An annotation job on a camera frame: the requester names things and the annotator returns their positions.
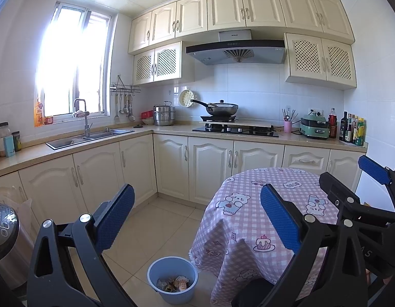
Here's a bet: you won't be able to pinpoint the pink checkered bear tablecloth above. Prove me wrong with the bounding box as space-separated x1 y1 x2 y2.
189 168 338 306

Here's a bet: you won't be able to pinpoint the person's right hand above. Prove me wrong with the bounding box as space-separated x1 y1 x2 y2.
366 270 392 298

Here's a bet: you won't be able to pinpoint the steel kitchen sink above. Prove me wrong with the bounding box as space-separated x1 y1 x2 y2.
46 128 133 150

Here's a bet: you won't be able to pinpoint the red bowl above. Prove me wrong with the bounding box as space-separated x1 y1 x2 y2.
141 110 154 119

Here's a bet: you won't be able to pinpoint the pink utensil holder cup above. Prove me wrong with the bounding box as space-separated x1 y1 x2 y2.
283 120 292 134

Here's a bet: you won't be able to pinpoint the cream lower kitchen cabinets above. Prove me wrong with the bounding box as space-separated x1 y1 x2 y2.
0 125 367 229

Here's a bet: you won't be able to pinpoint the cream round strainer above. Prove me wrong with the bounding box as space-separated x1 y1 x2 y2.
178 89 195 107

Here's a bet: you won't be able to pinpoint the stainless steel steamer pot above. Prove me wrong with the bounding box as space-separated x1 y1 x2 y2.
153 101 175 126

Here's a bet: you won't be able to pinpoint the black gas stove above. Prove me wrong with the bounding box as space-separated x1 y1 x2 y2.
193 116 279 137

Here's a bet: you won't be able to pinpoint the grey rice cooker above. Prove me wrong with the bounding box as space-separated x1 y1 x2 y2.
0 203 33 290

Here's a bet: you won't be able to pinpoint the steel sink faucet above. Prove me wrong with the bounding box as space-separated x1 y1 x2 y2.
73 98 91 138

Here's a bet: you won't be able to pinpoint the kitchen window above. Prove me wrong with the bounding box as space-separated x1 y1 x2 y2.
35 2 112 125

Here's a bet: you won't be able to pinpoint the dark soy sauce bottle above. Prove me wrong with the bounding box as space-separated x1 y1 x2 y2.
339 111 348 141

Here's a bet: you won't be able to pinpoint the green yellow oil bottle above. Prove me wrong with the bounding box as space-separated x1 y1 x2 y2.
355 117 365 146

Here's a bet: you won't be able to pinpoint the wall utensil rack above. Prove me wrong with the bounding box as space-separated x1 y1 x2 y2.
109 74 141 123

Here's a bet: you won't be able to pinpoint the cream upper cabinets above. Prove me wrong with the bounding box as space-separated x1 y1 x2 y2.
129 0 357 90

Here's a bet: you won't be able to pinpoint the blue plastic trash bin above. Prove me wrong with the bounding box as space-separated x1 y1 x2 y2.
147 256 199 305

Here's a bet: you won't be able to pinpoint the black frying pan with lid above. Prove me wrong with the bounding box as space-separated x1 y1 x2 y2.
190 99 239 116

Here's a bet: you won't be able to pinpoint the range hood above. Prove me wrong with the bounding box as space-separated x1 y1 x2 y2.
186 30 286 65

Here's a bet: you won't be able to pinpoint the green electric cooker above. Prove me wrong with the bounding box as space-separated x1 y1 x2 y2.
299 110 330 139

